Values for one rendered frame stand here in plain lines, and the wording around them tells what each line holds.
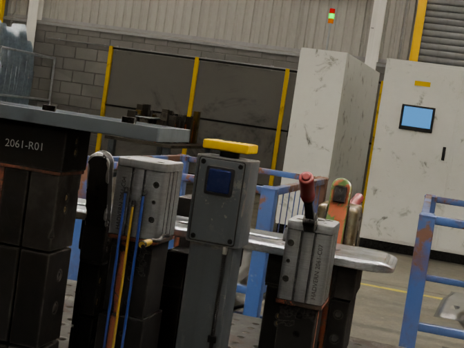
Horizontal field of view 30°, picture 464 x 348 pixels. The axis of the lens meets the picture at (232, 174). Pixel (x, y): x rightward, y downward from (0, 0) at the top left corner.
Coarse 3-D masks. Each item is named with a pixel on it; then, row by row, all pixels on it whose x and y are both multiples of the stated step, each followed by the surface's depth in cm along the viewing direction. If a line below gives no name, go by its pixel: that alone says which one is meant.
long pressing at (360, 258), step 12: (84, 204) 154; (84, 216) 143; (180, 216) 156; (180, 228) 139; (252, 240) 137; (264, 240) 141; (276, 240) 143; (264, 252) 136; (276, 252) 135; (336, 252) 139; (348, 252) 141; (360, 252) 143; (372, 252) 145; (384, 252) 147; (336, 264) 133; (348, 264) 133; (360, 264) 132; (372, 264) 132; (384, 264) 133
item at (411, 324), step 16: (432, 208) 412; (432, 224) 301; (448, 224) 300; (416, 240) 303; (416, 256) 303; (416, 272) 303; (416, 288) 303; (416, 304) 303; (448, 304) 351; (416, 320) 304; (400, 336) 305; (448, 336) 302
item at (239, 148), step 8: (208, 144) 109; (216, 144) 109; (224, 144) 109; (232, 144) 109; (240, 144) 108; (248, 144) 110; (224, 152) 111; (232, 152) 109; (240, 152) 108; (248, 152) 108; (256, 152) 113
